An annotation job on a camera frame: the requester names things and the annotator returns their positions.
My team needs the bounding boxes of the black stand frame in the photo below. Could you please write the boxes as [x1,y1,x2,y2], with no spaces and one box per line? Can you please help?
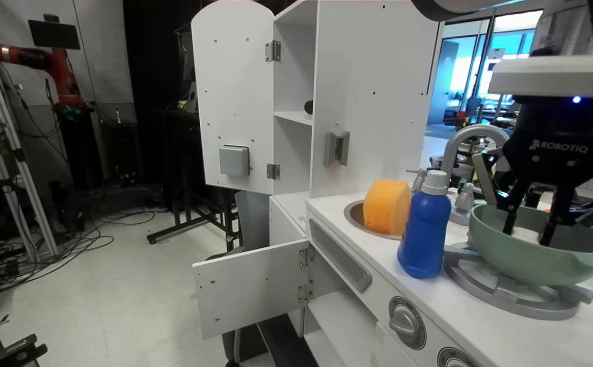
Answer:
[148,109,242,249]

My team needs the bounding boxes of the small white compartment door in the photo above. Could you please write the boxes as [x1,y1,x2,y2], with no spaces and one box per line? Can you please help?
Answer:
[192,236,313,341]

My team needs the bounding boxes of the grey toy faucet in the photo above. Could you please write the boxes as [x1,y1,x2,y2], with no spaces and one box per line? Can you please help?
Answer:
[441,125,511,206]

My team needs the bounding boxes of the white toy kitchen unit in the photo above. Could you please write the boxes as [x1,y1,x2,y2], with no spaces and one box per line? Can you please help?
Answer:
[267,0,593,367]

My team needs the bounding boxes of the tall white cabinet door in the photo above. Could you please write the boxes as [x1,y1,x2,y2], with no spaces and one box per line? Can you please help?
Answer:
[190,0,278,199]

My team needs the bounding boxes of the grey stove knob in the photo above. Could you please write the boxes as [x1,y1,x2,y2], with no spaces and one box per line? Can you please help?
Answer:
[437,345,481,367]
[388,296,430,353]

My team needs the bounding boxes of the black screen panel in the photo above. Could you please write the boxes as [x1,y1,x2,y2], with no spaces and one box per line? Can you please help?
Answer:
[29,18,82,52]

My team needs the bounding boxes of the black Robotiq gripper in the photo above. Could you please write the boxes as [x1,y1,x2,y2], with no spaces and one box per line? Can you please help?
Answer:
[501,94,593,249]

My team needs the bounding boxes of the tangled floor cables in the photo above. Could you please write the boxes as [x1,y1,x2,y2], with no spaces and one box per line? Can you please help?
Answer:
[0,206,149,293]

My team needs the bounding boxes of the mint green toy pot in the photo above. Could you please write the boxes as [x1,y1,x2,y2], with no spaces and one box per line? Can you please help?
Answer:
[468,202,593,288]

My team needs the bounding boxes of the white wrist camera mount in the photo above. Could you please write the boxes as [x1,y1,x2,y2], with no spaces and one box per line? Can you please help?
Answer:
[488,53,593,99]

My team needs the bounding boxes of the blue plastic cup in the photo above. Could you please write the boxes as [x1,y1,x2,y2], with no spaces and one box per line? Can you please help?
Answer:
[396,170,454,282]

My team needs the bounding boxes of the aluminium ladder frame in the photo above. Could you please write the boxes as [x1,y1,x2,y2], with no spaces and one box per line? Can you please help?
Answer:
[0,0,59,261]

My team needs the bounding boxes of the grey toy stove burner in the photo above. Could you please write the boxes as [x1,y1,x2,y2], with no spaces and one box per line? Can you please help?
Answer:
[442,247,593,322]

